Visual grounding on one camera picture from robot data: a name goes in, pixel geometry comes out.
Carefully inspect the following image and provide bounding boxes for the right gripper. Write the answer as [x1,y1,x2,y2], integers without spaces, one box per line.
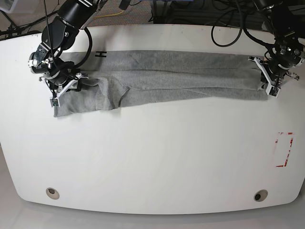
[44,71,87,92]

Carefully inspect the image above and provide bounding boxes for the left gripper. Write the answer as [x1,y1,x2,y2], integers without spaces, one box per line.
[261,62,289,89]

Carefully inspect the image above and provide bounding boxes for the grey T-shirt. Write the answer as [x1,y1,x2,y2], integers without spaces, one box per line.
[54,51,267,117]

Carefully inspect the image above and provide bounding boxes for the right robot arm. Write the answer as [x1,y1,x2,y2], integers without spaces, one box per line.
[28,0,107,96]

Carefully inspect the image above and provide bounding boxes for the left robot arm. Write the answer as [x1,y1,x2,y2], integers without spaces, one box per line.
[254,0,305,87]

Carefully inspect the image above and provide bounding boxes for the red tape corner marks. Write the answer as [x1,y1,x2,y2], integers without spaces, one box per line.
[273,132,294,167]

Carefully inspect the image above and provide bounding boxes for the black tripod legs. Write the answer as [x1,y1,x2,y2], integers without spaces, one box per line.
[0,10,46,38]

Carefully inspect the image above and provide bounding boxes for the left table grommet hole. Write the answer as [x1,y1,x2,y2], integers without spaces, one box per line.
[46,187,60,200]

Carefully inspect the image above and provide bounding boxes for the table grommet hole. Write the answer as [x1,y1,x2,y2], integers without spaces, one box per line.
[254,189,268,202]
[46,187,60,200]

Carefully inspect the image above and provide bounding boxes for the right table grommet hole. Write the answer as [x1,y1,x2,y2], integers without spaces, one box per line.
[254,189,268,202]

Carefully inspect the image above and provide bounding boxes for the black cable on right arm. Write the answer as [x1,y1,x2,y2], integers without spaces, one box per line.
[42,0,93,74]

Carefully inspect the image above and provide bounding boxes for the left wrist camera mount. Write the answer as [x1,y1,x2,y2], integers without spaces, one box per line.
[247,56,300,98]

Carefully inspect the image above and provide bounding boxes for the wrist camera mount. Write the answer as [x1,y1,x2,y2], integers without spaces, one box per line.
[39,73,89,107]
[247,56,300,98]

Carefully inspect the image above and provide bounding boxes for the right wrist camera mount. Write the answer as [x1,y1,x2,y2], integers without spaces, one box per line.
[39,73,89,107]

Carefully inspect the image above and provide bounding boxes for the yellow cable on floor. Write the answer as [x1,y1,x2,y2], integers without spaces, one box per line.
[92,7,124,22]

